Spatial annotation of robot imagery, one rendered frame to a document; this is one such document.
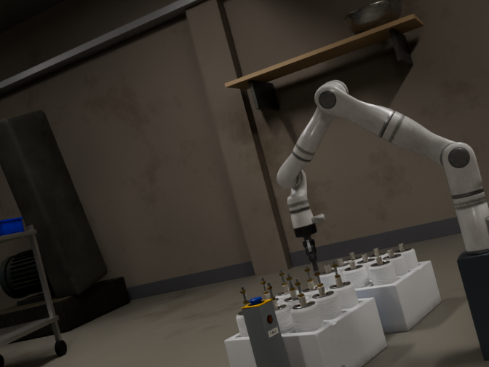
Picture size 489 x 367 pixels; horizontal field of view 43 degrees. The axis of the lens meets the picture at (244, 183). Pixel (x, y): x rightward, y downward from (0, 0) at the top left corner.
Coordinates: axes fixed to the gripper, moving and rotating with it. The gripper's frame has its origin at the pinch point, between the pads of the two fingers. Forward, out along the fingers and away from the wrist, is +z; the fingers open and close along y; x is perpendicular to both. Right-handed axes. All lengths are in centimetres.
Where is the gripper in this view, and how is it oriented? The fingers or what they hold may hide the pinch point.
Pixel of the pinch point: (315, 266)
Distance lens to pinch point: 209.5
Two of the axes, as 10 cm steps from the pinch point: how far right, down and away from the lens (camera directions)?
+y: -1.2, 0.0, -9.9
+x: 9.6, -2.6, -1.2
